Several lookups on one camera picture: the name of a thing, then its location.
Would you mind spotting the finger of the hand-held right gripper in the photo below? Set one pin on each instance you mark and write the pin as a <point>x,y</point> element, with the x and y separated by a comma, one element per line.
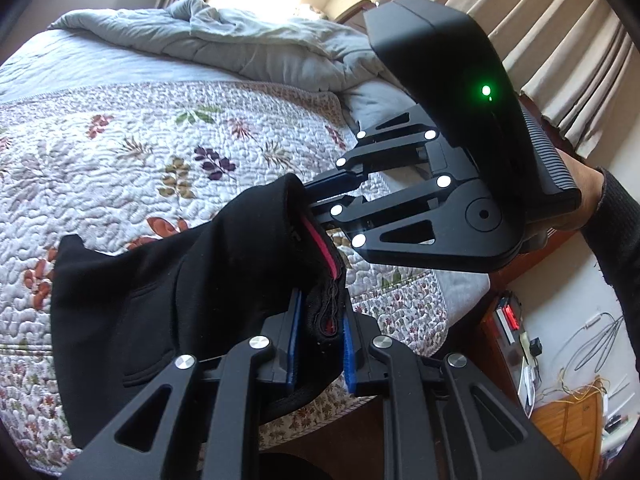
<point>345,208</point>
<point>322,186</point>

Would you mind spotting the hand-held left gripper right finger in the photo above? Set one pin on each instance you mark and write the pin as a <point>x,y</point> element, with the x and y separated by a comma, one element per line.
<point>350,355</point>

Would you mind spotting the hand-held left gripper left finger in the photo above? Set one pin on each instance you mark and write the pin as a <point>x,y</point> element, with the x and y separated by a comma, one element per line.
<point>295,340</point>

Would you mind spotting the black pants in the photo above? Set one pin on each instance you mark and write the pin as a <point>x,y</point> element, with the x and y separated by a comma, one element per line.
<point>175,285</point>

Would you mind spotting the person's right forearm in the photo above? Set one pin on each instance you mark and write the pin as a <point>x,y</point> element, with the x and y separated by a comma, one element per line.
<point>620,240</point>

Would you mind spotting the person's right hand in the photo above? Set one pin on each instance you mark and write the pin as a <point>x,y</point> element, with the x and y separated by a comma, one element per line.
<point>582,190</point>

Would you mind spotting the grey pillow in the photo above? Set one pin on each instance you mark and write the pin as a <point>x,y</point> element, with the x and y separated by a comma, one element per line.
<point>370,105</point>

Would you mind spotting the wooden headboard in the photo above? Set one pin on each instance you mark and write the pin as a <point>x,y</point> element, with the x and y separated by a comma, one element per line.
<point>357,12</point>

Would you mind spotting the wooden nightstand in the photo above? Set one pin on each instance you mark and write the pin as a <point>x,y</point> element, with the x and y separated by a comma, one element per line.
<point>500,355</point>

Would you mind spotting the grey duvet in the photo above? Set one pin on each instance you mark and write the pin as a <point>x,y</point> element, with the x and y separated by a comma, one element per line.
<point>225,35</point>

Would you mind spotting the black plug adapter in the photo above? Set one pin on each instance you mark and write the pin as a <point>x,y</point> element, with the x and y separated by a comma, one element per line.
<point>537,346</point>

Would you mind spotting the floral quilted bedspread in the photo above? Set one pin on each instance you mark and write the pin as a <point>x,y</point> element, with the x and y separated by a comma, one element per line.
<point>125,160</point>

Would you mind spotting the orange wooden box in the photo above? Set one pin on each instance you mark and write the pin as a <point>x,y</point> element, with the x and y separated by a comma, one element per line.
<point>565,440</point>

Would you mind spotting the light blue quilted sheet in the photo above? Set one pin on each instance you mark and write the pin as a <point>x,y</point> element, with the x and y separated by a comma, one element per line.
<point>75,60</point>

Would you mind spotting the striped cream wall curtain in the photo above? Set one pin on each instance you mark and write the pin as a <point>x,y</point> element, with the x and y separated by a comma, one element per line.
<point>550,20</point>

